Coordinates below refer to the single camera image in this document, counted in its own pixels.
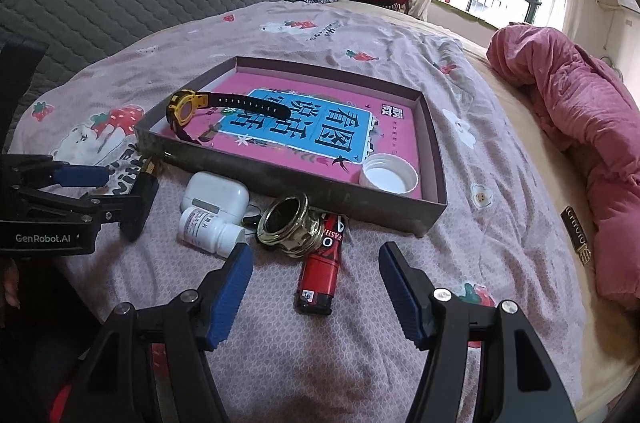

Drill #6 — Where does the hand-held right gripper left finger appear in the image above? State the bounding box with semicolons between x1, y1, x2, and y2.
62;242;254;423

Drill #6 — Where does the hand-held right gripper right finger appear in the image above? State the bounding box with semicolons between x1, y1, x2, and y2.
378;241;566;423

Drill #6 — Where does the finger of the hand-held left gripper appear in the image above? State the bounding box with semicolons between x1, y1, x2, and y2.
15;176;161;244
0;154;112;204

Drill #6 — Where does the white pill bottle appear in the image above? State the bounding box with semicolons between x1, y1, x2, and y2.
178;206;247;258

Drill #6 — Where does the red lighter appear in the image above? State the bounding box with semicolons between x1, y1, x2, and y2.
294;213;348;316

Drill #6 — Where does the brass pipe fitting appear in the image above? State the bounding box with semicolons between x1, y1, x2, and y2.
256;194;331;259

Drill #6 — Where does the shallow cardboard box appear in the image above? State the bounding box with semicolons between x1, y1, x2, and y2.
134;56;448;238

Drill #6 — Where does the person's left hand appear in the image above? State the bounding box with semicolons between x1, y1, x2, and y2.
0;264;22;310

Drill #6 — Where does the white earbuds case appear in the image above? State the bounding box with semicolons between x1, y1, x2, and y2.
181;172;250;224

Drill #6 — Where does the pink strawberry printed blanket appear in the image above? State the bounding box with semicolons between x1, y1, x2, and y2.
5;0;586;423

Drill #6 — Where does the yellow and black wristwatch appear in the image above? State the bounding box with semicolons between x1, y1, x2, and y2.
166;89;293;146

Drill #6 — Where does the white plastic bottle cap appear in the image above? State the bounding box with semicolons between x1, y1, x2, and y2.
359;153;419;195

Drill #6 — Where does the pink and blue book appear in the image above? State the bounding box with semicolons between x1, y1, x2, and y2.
165;70;426;199

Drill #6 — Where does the beige mattress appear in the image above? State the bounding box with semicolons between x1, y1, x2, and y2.
325;0;640;423

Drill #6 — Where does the pink duvet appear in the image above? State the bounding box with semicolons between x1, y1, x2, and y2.
486;23;640;311

